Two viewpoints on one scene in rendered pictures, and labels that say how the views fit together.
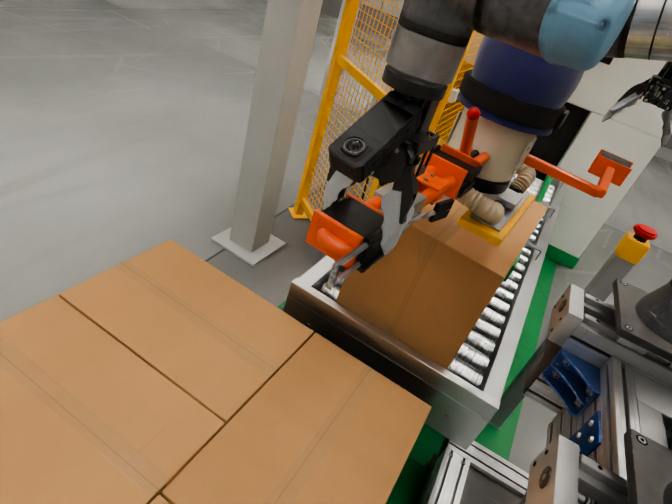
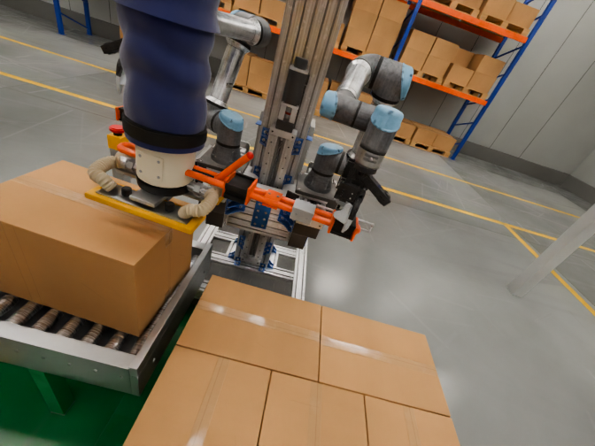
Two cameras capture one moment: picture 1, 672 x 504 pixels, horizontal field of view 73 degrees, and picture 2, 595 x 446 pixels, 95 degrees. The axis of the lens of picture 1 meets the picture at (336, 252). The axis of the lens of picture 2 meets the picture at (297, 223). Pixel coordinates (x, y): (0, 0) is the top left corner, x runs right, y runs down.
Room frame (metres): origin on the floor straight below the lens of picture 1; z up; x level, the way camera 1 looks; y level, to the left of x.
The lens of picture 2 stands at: (0.94, 0.62, 1.66)
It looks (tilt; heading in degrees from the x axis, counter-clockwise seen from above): 33 degrees down; 246
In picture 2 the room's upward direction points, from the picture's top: 19 degrees clockwise
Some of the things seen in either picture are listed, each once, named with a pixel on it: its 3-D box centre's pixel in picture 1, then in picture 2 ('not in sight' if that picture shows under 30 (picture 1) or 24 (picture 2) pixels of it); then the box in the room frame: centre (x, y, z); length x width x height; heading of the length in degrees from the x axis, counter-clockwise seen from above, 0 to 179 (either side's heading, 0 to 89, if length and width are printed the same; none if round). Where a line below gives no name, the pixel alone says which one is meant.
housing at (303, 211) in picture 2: (397, 206); (303, 211); (0.63, -0.07, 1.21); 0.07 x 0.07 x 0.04; 66
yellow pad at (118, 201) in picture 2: not in sight; (148, 202); (1.10, -0.17, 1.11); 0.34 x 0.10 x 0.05; 156
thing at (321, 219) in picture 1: (349, 229); (343, 225); (0.51, -0.01, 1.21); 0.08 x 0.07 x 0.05; 156
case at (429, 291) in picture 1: (444, 254); (99, 244); (1.32, -0.35, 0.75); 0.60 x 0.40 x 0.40; 157
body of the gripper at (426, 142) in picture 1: (400, 127); (354, 181); (0.52, -0.03, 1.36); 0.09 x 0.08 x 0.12; 155
